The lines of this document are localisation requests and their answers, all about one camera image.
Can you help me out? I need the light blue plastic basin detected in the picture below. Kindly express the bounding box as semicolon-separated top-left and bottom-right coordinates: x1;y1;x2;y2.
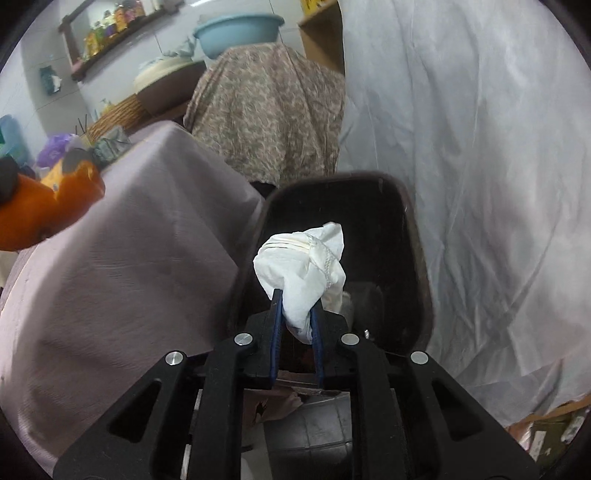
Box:
193;14;286;60

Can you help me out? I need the floral cloth cover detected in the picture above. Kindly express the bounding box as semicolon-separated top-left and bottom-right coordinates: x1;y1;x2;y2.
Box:
184;44;347;186

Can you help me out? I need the white tissue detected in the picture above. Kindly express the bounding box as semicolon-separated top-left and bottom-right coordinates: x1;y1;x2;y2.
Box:
253;222;347;345

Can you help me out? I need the purple plastic bag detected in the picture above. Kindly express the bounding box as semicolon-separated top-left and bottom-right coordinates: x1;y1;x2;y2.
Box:
37;134;84;169

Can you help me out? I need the grey crumpled cloth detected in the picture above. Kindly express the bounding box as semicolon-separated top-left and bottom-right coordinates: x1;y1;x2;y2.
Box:
157;39;204;66

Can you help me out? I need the wicker wash basin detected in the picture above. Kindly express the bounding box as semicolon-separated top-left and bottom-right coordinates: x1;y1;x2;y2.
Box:
85;95;149;142

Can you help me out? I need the crumpled silver wrapper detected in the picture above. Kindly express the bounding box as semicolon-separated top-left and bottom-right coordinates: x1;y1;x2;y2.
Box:
92;129;133;162

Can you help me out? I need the orange foam fruit net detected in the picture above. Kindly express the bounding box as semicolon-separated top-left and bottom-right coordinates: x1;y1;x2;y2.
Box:
0;159;107;253

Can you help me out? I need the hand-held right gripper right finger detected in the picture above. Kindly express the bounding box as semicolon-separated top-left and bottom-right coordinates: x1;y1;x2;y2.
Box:
310;305;539;480

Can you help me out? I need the white plastic sheet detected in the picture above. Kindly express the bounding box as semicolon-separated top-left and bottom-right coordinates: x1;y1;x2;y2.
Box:
337;0;591;428

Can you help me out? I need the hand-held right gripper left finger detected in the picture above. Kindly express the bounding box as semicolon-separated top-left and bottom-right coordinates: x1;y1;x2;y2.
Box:
53;288;284;480

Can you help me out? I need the black trash bin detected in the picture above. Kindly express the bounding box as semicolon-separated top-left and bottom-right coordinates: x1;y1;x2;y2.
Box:
228;171;435;376

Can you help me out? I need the brown pot cream lid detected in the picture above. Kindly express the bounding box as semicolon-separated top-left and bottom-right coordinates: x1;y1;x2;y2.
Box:
134;60;206;116

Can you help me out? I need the cardboard box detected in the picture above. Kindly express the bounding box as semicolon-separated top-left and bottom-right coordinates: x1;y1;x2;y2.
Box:
508;399;591;463

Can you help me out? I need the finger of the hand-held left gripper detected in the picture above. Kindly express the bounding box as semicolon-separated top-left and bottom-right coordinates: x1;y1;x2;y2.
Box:
62;150;98;175
0;157;20;204

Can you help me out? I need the green wall tissue holder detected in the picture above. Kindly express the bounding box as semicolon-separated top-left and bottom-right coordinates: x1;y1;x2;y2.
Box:
39;66;64;96

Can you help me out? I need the wooden framed mirror shelf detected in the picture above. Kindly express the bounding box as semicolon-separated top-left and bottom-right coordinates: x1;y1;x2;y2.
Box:
58;0;184;82

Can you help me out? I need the yellow flat wrapper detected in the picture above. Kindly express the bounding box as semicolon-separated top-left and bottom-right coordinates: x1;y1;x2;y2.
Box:
41;161;70;190

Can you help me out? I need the purple tablecloth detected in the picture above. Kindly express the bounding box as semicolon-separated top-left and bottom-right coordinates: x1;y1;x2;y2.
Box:
0;121;267;476

